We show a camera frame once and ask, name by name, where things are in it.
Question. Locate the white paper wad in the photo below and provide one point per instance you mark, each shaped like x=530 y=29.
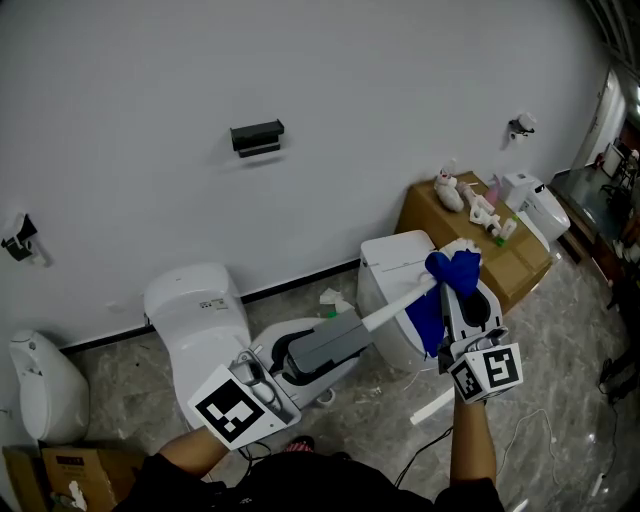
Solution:
x=77 y=495

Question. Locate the large cardboard box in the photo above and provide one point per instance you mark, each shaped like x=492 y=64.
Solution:
x=520 y=270

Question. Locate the white elongated toilet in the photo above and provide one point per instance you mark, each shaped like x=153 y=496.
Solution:
x=200 y=325

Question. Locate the crumpled white tissue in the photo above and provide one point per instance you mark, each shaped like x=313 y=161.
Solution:
x=335 y=299

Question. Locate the crumpled cardboard box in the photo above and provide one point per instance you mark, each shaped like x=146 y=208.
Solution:
x=110 y=470

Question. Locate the dark raised platform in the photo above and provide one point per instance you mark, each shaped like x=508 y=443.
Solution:
x=585 y=210

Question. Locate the person in black shirt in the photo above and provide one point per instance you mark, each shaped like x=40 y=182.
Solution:
x=300 y=490

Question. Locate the white tankless toilet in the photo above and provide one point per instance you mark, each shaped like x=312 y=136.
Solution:
x=385 y=265

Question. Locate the clear tall bottle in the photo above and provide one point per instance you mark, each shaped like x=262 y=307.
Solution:
x=451 y=166

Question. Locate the red checked trousers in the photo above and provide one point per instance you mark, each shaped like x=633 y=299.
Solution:
x=300 y=446

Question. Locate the pink spray bottle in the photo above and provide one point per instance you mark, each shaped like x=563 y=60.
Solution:
x=494 y=192

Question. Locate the white wall-mounted urinal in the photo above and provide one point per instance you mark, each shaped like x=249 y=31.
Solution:
x=50 y=390

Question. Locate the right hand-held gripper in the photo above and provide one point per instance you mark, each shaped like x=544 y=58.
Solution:
x=490 y=372

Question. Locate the blue cleaning cloth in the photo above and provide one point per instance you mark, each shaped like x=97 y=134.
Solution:
x=457 y=275

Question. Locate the white bottle green cap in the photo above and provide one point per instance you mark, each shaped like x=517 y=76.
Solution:
x=506 y=230

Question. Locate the plastic water bottle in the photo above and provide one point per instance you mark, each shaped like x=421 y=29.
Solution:
x=60 y=499

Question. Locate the white door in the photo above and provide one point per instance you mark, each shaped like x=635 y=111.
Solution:
x=597 y=125

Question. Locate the white power strip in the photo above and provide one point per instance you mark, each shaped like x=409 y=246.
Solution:
x=597 y=485

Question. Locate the blue towel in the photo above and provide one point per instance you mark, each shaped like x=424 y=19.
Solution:
x=425 y=325

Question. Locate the small black paper holder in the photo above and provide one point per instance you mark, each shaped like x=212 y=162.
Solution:
x=522 y=125

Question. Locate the white square-tank toilet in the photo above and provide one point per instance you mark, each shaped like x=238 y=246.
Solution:
x=517 y=190

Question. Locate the black shoe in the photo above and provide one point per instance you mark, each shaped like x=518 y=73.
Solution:
x=341 y=456

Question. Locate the person's left forearm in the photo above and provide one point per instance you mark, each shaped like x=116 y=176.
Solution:
x=200 y=455

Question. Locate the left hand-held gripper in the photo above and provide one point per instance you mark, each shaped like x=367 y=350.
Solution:
x=230 y=410

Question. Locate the black toilet paper holder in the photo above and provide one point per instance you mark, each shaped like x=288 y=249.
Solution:
x=20 y=240

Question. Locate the person's right forearm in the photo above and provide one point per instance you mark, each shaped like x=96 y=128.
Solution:
x=472 y=445

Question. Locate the black wall shelf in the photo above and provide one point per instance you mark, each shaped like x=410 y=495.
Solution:
x=256 y=135

